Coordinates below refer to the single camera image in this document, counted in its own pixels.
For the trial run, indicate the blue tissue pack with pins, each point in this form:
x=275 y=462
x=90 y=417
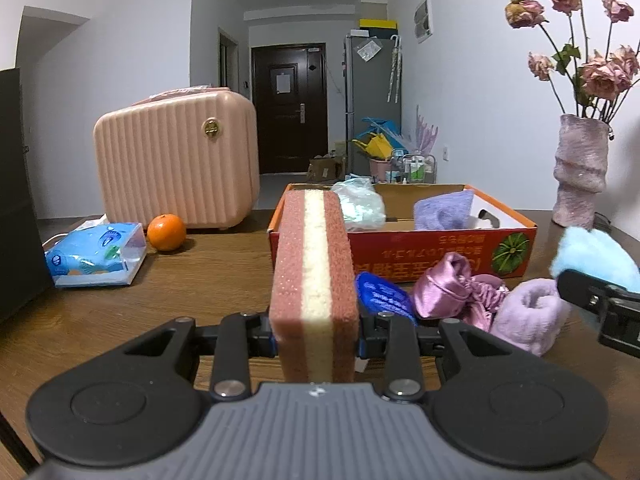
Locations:
x=95 y=255

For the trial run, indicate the brown cardboard box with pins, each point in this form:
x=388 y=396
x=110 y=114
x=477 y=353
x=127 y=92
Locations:
x=325 y=169

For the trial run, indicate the clear plastic bag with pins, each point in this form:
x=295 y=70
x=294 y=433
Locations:
x=367 y=50

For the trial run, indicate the dark interior doorway frame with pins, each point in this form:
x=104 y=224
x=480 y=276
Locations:
x=224 y=60

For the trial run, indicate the orange fruit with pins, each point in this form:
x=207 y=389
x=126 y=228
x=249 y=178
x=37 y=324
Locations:
x=166 y=232

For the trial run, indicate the pink satin cloth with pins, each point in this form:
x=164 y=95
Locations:
x=445 y=285

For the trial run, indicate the grey refrigerator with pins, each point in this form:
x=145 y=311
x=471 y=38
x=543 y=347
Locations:
x=370 y=95

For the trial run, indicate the lavender fluffy sock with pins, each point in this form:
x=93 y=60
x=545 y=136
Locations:
x=530 y=315

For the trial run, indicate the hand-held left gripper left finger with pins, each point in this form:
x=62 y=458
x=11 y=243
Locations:
x=260 y=342

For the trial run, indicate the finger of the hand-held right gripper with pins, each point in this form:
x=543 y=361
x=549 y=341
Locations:
x=580 y=287

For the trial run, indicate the pink ribbed suitcase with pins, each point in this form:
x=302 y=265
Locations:
x=170 y=170

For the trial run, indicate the light green plastic bag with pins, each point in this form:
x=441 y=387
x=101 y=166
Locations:
x=360 y=205

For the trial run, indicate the pink plastic bin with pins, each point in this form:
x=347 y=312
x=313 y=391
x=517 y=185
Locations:
x=379 y=169

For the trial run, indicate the purple cloth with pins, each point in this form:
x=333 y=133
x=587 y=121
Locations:
x=442 y=210

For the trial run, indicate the white paper notice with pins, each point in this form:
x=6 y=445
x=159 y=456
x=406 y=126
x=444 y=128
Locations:
x=283 y=83

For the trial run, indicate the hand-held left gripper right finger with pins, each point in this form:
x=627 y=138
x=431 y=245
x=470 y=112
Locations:
x=365 y=340

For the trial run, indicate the yellow and black box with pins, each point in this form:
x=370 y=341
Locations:
x=378 y=27

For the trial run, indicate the black monitor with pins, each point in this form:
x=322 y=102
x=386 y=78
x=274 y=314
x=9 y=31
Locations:
x=20 y=200

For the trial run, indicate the white electrical wall panel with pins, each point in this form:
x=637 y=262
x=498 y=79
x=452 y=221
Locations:
x=423 y=20

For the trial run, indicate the pink and cream sponge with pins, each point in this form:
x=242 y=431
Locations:
x=295 y=285

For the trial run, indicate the light blue fluffy cloth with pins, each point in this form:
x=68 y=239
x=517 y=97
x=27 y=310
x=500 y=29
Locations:
x=590 y=255

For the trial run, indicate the dried pink rose bouquet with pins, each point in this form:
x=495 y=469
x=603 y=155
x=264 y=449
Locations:
x=600 y=75

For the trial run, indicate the orange cardboard box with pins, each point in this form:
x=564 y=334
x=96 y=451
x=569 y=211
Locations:
x=400 y=255

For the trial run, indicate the metal trolley with bottles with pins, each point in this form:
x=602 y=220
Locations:
x=415 y=170

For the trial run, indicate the purple feather wall decoration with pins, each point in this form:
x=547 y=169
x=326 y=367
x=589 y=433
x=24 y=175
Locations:
x=426 y=132

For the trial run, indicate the pink textured vase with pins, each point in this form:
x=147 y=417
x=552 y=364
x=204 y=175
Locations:
x=580 y=170

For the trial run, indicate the white folded umbrella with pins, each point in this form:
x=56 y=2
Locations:
x=395 y=70

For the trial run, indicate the dark wooden entrance door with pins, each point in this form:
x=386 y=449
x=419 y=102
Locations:
x=265 y=130

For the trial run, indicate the blue plastic stool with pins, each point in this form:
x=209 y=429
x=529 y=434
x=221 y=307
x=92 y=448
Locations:
x=385 y=127

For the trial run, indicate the blue ribbed sponge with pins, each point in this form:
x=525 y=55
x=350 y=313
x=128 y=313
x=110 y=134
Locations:
x=385 y=295

